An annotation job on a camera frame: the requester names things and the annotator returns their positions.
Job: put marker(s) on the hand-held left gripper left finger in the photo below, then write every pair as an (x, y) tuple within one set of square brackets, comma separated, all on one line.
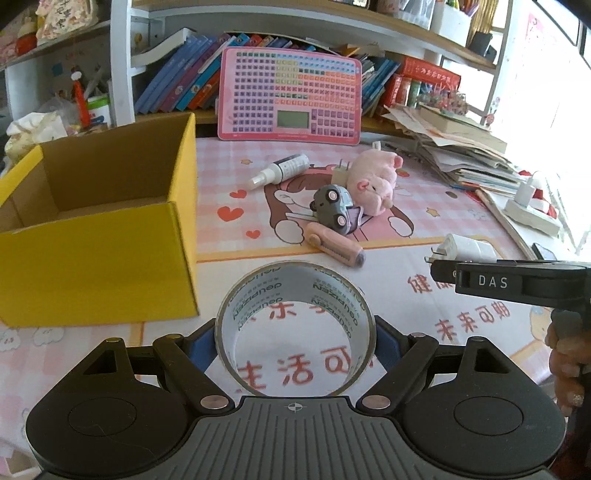
[(199, 353)]

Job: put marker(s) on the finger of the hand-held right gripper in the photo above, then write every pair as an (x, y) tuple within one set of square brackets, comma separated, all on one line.
[(443, 271)]

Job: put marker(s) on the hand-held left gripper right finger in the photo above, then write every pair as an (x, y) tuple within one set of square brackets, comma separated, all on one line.
[(390, 344)]

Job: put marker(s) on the white phone charger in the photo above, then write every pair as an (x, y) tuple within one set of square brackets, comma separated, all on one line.
[(466, 248)]

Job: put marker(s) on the clear packing tape roll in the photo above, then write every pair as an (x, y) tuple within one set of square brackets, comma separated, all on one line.
[(258, 295)]

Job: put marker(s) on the pink pig plush toy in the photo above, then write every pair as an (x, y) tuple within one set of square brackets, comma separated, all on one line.
[(374, 180)]

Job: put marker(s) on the pink utility knife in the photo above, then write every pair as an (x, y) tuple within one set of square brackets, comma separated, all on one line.
[(330, 242)]

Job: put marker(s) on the grey toy car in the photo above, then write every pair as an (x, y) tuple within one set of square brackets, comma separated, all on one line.
[(330, 203)]

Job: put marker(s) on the beige plug adapter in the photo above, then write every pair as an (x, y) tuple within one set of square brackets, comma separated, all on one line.
[(341, 174)]

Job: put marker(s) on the yellow cardboard box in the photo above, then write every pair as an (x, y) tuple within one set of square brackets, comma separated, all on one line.
[(92, 258)]

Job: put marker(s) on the white spray bottle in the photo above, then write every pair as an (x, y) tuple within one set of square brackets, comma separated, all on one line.
[(286, 167)]

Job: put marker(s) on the person's right hand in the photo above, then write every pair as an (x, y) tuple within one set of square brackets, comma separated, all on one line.
[(565, 364)]

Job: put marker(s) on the black smartphone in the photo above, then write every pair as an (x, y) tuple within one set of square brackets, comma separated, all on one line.
[(545, 251)]

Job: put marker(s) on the large white drawing pad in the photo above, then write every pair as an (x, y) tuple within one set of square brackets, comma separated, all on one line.
[(512, 242)]

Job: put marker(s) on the white power strip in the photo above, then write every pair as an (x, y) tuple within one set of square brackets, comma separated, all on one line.
[(531, 217)]

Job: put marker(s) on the red white striped cloth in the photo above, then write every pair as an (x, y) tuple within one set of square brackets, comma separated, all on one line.
[(549, 205)]

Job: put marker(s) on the white plugged-in charger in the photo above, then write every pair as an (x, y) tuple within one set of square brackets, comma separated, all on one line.
[(524, 191)]

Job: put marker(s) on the stack of papers and books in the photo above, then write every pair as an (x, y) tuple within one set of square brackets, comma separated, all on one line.
[(461, 157)]

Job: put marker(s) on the pink printed desk mat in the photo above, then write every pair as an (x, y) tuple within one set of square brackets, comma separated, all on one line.
[(231, 240)]

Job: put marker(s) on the cluster of colourful figurines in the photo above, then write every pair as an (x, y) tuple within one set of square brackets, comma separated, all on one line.
[(443, 99)]

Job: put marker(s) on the small red packet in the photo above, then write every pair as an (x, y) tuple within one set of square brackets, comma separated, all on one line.
[(397, 92)]

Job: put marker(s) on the long red box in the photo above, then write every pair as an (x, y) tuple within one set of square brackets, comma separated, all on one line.
[(429, 74)]

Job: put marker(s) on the row of thin blue books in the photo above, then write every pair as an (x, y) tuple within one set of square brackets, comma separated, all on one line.
[(378, 83)]

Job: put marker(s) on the black desk object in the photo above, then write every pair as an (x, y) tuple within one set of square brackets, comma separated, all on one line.
[(482, 46)]

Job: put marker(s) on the white pen holder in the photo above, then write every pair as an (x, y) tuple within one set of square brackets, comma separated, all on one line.
[(452, 23)]

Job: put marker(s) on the pink learning tablet toy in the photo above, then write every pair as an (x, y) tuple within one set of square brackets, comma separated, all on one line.
[(258, 92)]

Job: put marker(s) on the white jar with green label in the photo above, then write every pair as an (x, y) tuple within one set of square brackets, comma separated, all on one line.
[(99, 113)]

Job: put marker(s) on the row of colourful books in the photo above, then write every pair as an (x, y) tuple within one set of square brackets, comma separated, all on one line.
[(175, 78)]

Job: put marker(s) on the white plastic bag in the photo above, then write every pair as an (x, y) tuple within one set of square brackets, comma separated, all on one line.
[(37, 129)]

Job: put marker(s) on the red cartoon wall sticker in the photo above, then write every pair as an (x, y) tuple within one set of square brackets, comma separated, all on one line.
[(490, 115)]

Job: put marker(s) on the pink wall poster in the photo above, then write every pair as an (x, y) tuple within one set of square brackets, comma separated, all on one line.
[(538, 32)]

